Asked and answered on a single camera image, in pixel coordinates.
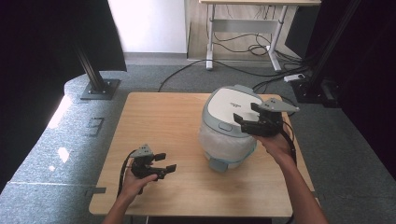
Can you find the white and grey rice cooker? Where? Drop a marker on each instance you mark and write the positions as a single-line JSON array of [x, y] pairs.
[[224, 105]]

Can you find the wooden desk with white legs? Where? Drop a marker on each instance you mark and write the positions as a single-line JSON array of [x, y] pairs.
[[246, 25]]

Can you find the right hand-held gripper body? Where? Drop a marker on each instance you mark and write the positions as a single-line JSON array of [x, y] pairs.
[[267, 123]]

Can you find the white power strip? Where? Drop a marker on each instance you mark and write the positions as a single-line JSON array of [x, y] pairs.
[[294, 77]]

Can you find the dark curtain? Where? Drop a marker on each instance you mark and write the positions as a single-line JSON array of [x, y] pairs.
[[370, 77], [37, 62]]

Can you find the black metal stand with base plate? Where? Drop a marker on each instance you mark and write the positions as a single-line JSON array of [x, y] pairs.
[[93, 74]]

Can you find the person's right hand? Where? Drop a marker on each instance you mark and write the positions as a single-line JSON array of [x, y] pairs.
[[275, 146]]

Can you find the grey floor socket cover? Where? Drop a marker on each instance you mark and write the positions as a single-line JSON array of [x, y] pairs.
[[95, 126]]

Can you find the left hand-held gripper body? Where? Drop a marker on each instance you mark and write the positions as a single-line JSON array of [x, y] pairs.
[[143, 165]]

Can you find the person's left hand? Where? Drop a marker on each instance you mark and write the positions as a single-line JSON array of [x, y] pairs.
[[134, 185]]

